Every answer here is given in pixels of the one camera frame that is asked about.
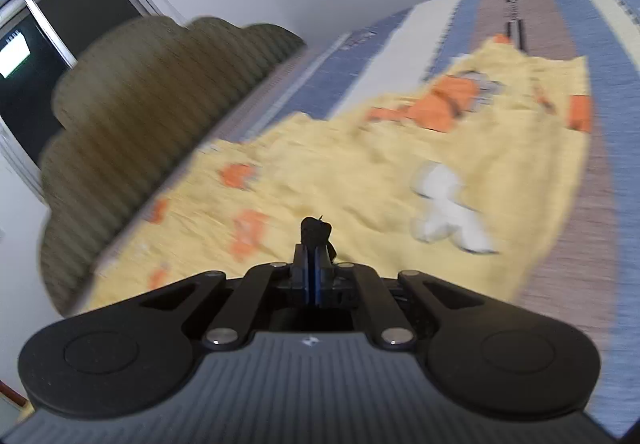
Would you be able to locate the olive cloud-shaped headboard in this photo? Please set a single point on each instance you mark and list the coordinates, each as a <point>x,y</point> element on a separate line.
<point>150,113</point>

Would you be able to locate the yellow pants with orange print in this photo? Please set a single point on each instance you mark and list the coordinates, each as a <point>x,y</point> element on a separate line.
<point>350,163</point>

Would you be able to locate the striped blue and brown blanket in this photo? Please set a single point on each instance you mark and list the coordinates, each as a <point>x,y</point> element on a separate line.
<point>600,133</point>

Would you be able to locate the window with white frame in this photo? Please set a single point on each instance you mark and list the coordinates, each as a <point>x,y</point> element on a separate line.
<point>60,38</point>

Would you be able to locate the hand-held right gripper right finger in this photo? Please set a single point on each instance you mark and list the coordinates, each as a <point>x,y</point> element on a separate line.
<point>321,280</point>

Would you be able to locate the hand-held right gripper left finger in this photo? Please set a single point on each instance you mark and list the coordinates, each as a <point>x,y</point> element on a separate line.
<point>306,280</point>

